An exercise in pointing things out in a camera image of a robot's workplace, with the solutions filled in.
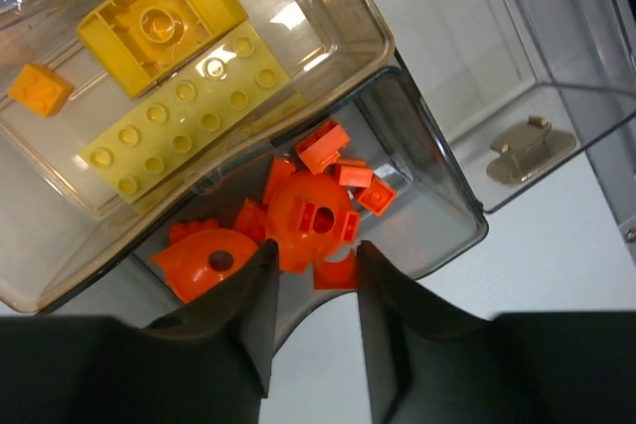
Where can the yellow duplo brick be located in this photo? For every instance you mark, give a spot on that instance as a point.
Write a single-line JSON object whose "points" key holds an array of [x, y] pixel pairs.
{"points": [[140, 42]]}

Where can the large orange round lego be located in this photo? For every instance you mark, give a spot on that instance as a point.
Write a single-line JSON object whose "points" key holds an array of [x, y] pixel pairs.
{"points": [[202, 260]]}

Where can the pile of small orange legos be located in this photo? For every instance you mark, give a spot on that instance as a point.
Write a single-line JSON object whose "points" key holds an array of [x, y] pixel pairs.
{"points": [[319, 152]]}

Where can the small orange-yellow lego brick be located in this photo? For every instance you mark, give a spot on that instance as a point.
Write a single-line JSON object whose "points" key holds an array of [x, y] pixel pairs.
{"points": [[40, 89]]}

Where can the pale yellow plate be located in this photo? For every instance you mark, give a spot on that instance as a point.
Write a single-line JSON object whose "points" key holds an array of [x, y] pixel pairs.
{"points": [[196, 106]]}

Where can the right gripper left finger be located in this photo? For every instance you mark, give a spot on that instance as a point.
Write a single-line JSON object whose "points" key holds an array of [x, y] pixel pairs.
{"points": [[207, 362]]}

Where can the clear plastic container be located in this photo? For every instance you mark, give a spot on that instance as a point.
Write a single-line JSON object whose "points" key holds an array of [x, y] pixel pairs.
{"points": [[450, 100]]}

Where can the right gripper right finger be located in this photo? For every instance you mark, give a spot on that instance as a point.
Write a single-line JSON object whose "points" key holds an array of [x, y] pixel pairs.
{"points": [[428, 361]]}

